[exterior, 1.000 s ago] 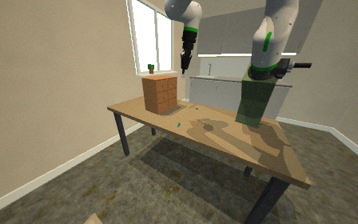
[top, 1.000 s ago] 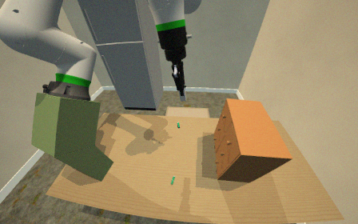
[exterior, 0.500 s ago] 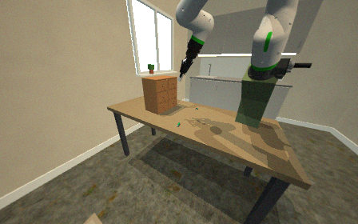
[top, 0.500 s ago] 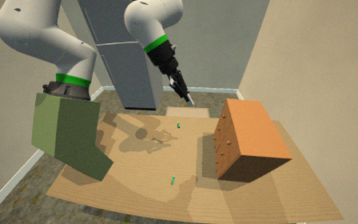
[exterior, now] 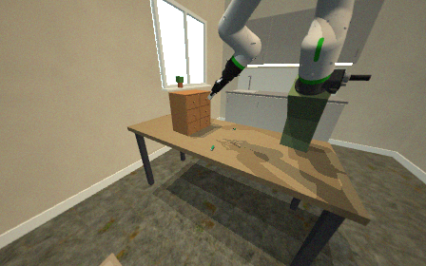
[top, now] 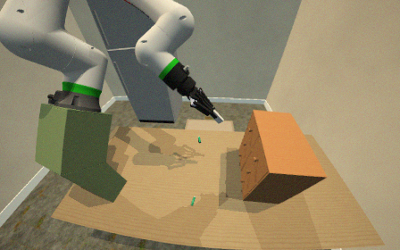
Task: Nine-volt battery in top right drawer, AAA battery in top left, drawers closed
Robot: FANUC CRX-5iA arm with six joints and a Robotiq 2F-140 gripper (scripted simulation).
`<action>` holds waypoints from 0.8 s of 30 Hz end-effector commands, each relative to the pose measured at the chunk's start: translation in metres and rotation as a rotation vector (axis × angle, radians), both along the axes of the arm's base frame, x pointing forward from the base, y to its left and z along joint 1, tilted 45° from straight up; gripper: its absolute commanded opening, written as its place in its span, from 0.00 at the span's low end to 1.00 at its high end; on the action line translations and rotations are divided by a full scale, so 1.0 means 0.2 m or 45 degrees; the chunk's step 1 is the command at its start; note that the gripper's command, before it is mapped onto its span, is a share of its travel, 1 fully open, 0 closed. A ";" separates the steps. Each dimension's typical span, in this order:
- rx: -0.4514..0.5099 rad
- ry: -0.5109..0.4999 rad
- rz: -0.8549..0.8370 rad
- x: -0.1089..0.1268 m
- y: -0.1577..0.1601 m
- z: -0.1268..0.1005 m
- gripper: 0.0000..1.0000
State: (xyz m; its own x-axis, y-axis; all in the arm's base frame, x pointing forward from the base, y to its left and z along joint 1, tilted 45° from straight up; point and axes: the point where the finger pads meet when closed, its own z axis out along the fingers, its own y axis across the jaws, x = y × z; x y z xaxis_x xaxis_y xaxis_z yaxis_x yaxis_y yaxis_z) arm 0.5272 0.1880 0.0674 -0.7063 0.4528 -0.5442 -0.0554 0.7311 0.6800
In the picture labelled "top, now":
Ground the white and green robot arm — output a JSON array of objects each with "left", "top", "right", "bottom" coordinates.
[{"left": 0, "top": 0, "right": 195, "bottom": 113}]

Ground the brown wooden drawer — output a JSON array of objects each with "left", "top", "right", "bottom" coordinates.
[
  {"left": 246, "top": 153, "right": 257, "bottom": 192},
  {"left": 248, "top": 113, "right": 259, "bottom": 148},
  {"left": 252, "top": 138, "right": 268, "bottom": 183},
  {"left": 240, "top": 165, "right": 249, "bottom": 198},
  {"left": 238, "top": 141, "right": 246, "bottom": 170},
  {"left": 243, "top": 129, "right": 252, "bottom": 159}
]

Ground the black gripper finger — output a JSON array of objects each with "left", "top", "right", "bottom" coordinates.
[
  {"left": 196, "top": 88, "right": 215, "bottom": 111},
  {"left": 189, "top": 92, "right": 223, "bottom": 123}
]

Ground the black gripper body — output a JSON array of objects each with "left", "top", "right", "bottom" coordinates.
[{"left": 177, "top": 77, "right": 200, "bottom": 102}]

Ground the orange chest of drawers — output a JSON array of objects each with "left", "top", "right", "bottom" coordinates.
[{"left": 243, "top": 110, "right": 327, "bottom": 204}]

